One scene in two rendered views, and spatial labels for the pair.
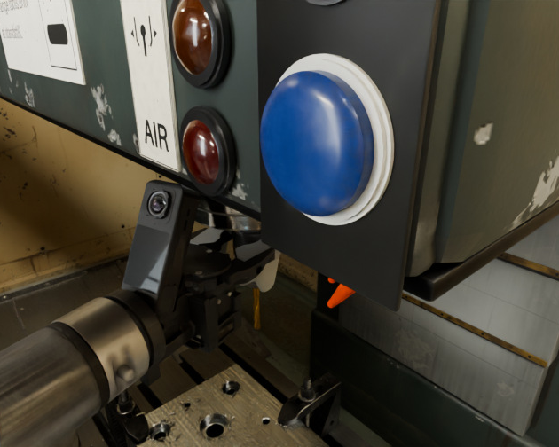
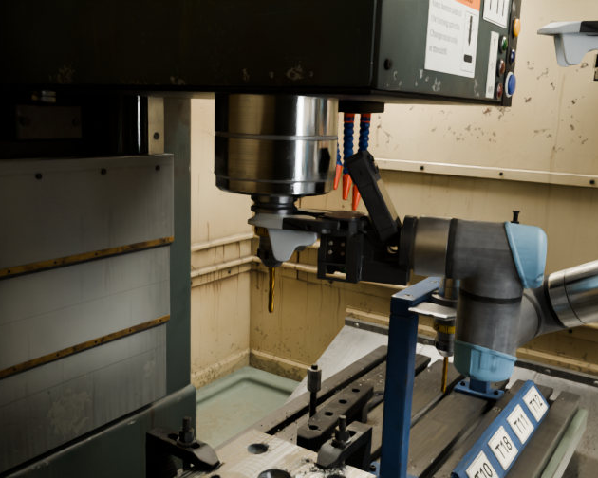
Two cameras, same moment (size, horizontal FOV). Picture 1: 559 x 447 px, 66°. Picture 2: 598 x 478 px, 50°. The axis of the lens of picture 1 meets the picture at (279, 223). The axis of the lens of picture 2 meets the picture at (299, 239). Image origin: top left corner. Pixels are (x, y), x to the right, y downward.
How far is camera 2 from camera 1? 1.06 m
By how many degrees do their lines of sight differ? 99
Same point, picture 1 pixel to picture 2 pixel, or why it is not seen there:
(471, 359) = (122, 366)
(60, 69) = (465, 71)
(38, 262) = not seen: outside the picture
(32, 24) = (456, 50)
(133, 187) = not seen: outside the picture
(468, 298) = (112, 306)
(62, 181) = not seen: outside the picture
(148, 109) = (490, 82)
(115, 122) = (479, 89)
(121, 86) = (483, 77)
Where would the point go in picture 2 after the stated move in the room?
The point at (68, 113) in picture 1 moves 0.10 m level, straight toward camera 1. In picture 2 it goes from (461, 89) to (506, 93)
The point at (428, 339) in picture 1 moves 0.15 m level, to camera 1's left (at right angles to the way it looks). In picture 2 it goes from (83, 385) to (76, 423)
